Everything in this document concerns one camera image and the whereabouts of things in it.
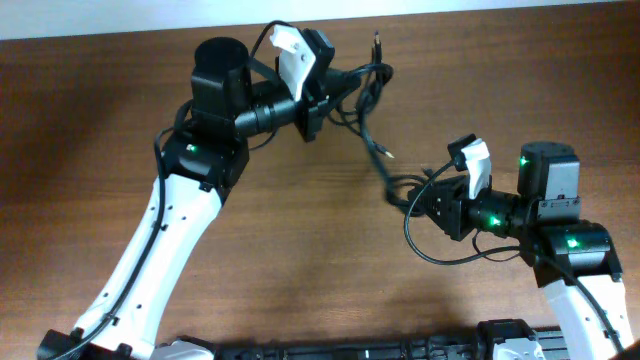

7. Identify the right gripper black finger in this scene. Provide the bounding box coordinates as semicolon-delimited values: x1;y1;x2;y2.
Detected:
407;183;435;216
324;68;362;100

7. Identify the black cable bundle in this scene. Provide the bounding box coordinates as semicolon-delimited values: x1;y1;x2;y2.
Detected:
327;29;431;214

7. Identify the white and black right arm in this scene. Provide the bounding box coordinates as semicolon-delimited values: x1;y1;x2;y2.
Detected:
326;64;639;359

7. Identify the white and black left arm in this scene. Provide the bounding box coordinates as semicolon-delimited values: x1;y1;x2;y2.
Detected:
36;26;345;359

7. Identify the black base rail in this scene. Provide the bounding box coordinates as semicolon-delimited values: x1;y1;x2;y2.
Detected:
154;318;571;360

